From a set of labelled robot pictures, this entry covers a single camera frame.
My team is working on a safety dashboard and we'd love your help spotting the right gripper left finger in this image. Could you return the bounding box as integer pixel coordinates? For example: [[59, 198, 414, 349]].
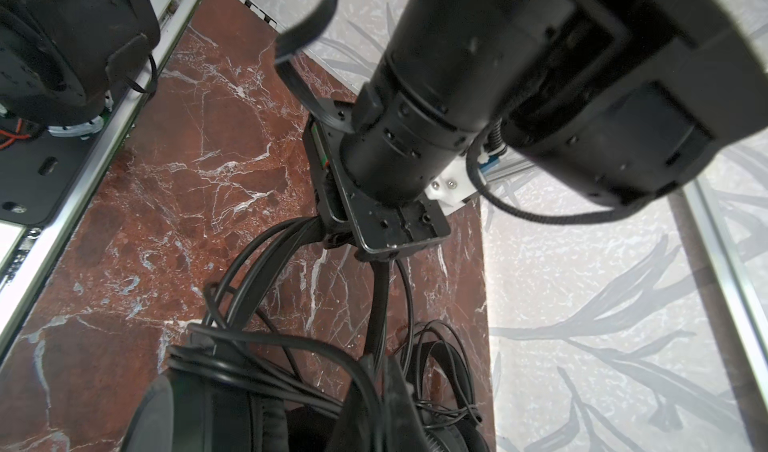
[[338, 383, 384, 451]]

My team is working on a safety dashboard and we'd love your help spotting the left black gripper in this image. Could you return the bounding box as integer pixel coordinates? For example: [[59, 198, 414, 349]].
[[303, 100, 452, 262]]

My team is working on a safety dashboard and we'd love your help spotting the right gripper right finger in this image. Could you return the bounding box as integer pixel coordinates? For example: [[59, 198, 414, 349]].
[[382, 357, 429, 452]]

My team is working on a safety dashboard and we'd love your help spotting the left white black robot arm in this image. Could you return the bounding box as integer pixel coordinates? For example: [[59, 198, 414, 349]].
[[304, 0, 767, 262]]

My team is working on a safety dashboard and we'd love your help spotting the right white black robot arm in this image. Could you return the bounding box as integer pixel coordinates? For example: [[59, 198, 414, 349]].
[[1, 0, 427, 451]]

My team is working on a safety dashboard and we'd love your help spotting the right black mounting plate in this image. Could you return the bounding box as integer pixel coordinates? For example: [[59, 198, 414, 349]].
[[1, 116, 99, 226]]

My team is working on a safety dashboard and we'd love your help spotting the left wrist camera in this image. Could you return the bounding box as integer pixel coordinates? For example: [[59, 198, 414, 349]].
[[425, 156, 477, 216]]

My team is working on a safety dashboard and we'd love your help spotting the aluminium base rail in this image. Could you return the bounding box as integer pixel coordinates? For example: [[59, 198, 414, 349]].
[[1, 0, 201, 356]]

